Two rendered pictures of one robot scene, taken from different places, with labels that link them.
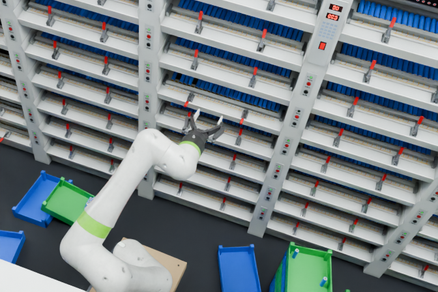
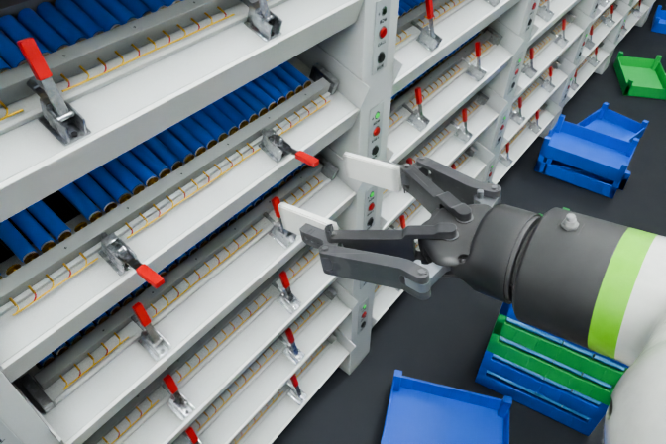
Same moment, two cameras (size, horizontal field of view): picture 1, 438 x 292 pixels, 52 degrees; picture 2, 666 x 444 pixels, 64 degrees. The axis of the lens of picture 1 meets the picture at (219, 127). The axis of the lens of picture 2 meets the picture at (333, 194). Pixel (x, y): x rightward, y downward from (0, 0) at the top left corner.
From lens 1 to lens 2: 154 cm
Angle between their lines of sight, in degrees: 43
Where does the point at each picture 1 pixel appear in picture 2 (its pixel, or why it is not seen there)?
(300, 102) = not seen: outside the picture
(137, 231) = not seen: outside the picture
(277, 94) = (330, 3)
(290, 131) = (376, 89)
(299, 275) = not seen: hidden behind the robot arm
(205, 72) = (122, 107)
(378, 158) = (477, 13)
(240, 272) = (436, 425)
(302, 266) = not seen: hidden behind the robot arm
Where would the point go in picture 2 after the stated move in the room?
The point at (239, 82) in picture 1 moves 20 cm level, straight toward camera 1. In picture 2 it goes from (237, 51) to (389, 97)
